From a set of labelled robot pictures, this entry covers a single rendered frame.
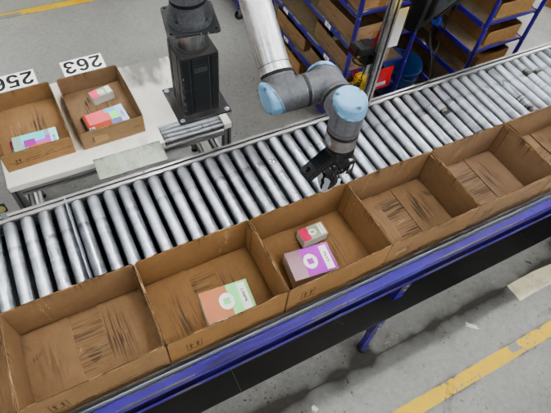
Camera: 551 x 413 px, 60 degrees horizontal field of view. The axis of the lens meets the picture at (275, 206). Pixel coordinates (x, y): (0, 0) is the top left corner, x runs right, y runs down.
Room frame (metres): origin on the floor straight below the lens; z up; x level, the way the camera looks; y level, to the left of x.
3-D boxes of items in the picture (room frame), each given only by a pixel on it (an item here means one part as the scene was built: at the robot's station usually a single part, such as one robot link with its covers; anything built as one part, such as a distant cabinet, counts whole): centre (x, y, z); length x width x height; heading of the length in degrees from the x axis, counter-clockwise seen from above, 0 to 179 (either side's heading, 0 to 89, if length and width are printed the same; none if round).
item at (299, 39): (3.05, -0.07, 0.39); 0.40 x 0.30 x 0.10; 34
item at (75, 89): (1.58, 0.86, 0.80); 0.38 x 0.28 x 0.10; 35
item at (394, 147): (1.66, -0.52, 0.72); 0.52 x 0.05 x 0.05; 33
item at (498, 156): (1.31, -0.81, 0.97); 0.39 x 0.29 x 0.17; 123
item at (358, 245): (0.88, -0.16, 0.96); 0.39 x 0.29 x 0.17; 123
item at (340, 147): (0.96, -0.15, 1.42); 0.10 x 0.09 x 0.05; 37
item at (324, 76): (1.05, -0.09, 1.51); 0.12 x 0.12 x 0.09; 28
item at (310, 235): (0.95, -0.15, 0.91); 0.10 x 0.06 x 0.05; 123
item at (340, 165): (0.96, -0.16, 1.34); 0.09 x 0.08 x 0.12; 127
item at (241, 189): (1.23, 0.14, 0.72); 0.52 x 0.05 x 0.05; 33
